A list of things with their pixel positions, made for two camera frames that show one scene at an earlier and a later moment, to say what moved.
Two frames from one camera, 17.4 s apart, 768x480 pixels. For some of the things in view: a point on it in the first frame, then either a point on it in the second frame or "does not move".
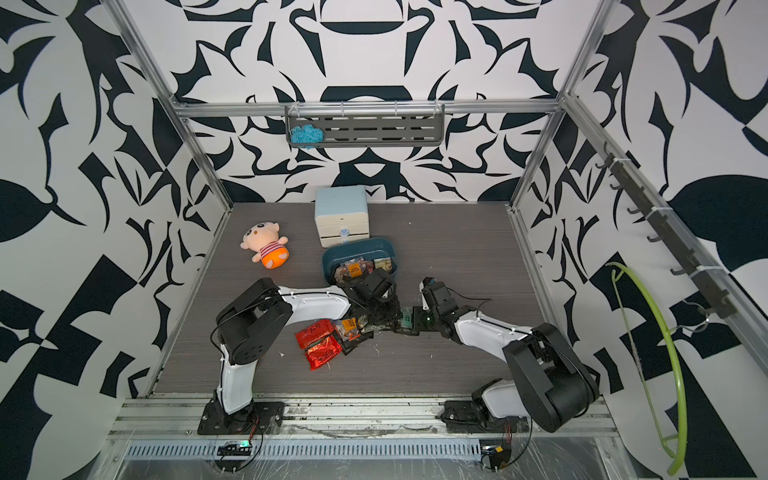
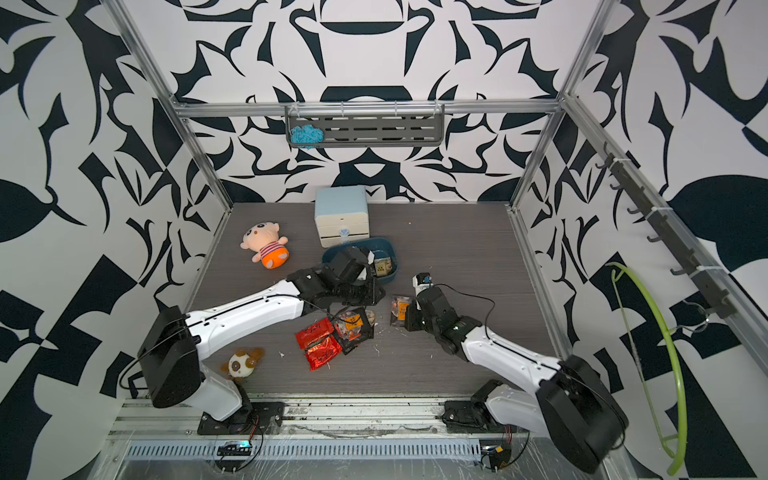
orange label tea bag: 347,327 does not move
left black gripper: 394,311 → 370,286
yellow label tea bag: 383,263 does not move
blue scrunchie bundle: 306,136 does not move
